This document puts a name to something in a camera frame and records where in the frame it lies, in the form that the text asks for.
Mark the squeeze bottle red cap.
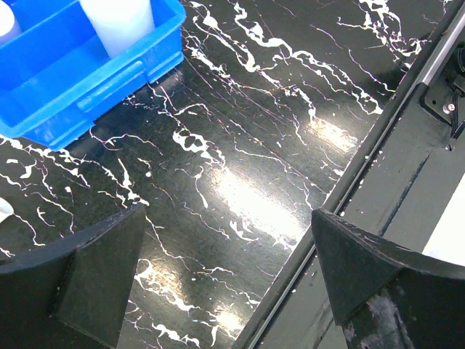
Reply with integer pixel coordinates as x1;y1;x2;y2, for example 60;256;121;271
79;0;155;58

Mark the blue compartment bin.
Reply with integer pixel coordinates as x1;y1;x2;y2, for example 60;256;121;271
1;1;186;151

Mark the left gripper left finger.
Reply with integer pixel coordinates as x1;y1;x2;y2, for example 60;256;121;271
1;204;145;348

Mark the small white crucible cup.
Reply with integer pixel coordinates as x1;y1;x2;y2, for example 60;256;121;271
0;1;22;45

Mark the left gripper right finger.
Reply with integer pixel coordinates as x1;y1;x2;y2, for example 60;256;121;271
311;209;464;348

